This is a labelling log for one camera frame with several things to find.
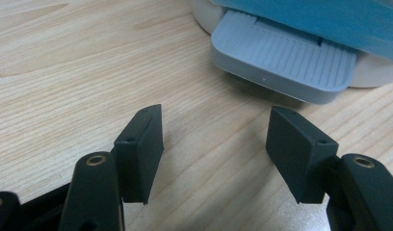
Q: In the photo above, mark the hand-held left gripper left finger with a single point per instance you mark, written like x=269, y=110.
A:
x=138, y=163

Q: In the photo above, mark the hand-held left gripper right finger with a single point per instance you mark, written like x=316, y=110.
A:
x=302, y=160

